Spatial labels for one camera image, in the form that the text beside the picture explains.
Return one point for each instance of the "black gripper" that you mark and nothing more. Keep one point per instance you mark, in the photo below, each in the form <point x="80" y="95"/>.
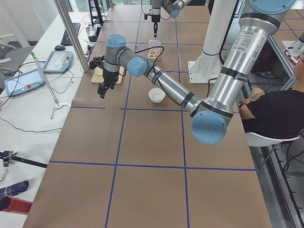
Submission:
<point x="155" y="19"/>
<point x="109" y="75"/>

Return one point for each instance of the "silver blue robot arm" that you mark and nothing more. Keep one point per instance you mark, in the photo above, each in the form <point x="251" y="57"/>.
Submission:
<point x="173" y="9"/>
<point x="211" y="115"/>

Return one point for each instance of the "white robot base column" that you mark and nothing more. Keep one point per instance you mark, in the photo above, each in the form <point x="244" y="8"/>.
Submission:
<point x="207" y="65"/>

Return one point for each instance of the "clear plastic egg box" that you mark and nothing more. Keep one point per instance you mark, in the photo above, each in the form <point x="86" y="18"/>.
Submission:
<point x="155" y="45"/>

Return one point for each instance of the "wooden cutting board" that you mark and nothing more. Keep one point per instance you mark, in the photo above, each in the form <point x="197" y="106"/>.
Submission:
<point x="97" y="77"/>

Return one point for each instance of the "white round bowl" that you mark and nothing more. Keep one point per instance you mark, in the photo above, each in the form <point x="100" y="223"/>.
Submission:
<point x="156" y="95"/>

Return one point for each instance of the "metal reacher grabber stick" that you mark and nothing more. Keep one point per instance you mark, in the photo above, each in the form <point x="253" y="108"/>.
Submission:
<point x="58" y="104"/>

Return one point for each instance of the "teach pendant tablet far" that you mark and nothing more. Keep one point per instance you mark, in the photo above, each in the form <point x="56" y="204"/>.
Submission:
<point x="58" y="62"/>

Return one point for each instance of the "teach pendant tablet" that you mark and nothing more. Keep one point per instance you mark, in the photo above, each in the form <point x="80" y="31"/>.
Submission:
<point x="23" y="83"/>
<point x="58" y="62"/>

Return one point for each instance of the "black computer mouse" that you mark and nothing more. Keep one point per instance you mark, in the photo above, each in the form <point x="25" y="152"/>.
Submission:
<point x="59" y="48"/>

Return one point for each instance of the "teach pendant tablet near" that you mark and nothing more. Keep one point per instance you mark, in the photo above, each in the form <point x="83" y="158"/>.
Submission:
<point x="23" y="83"/>

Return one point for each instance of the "black tripod rod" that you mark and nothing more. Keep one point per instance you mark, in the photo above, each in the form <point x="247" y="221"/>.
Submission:
<point x="9" y="156"/>

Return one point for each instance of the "folded blue umbrella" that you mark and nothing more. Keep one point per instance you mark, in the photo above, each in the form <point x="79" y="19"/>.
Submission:
<point x="14" y="189"/>

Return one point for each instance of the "red cylinder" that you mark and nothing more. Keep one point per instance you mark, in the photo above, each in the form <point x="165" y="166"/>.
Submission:
<point x="15" y="205"/>

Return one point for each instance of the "white chair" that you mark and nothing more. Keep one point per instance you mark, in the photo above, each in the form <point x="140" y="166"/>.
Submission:
<point x="256" y="141"/>

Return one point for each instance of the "person in black shirt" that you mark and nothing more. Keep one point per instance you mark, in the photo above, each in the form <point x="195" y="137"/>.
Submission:
<point x="276" y="114"/>

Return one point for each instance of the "aluminium frame post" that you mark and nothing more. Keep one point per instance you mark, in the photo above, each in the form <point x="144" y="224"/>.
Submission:
<point x="64" y="14"/>

